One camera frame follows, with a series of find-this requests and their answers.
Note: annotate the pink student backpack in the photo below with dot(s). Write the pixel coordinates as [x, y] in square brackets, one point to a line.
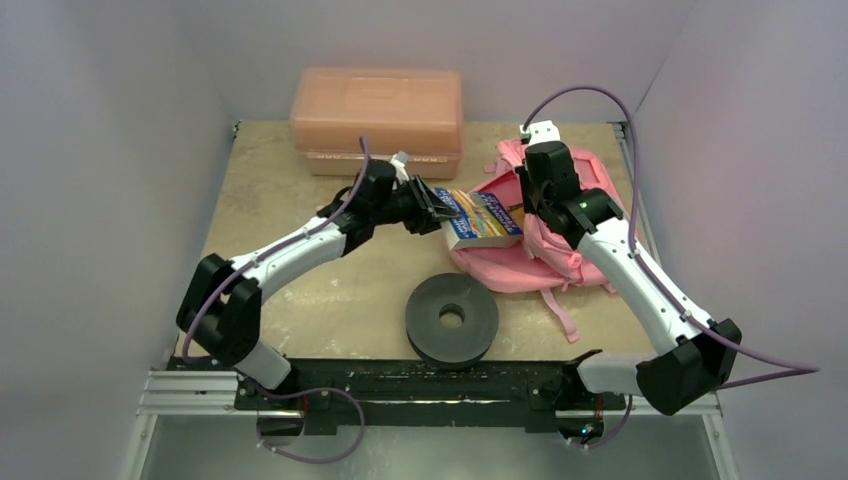
[540, 261]

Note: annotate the aluminium rail base frame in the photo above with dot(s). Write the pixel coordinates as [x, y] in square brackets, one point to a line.
[535, 396]

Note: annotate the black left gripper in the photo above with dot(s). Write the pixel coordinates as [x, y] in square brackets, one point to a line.
[429, 211]

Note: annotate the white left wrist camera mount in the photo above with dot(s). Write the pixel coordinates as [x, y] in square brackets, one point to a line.
[399, 162]

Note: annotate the translucent orange plastic box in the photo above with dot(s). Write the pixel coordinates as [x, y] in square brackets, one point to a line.
[419, 112]

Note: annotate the blue orange picture book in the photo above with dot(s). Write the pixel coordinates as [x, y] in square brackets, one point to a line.
[484, 221]

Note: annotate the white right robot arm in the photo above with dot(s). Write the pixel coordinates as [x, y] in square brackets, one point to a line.
[693, 353]

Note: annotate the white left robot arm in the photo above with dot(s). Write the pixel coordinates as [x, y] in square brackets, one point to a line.
[221, 310]

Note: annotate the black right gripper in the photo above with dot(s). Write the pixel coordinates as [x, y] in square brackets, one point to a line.
[525, 201]

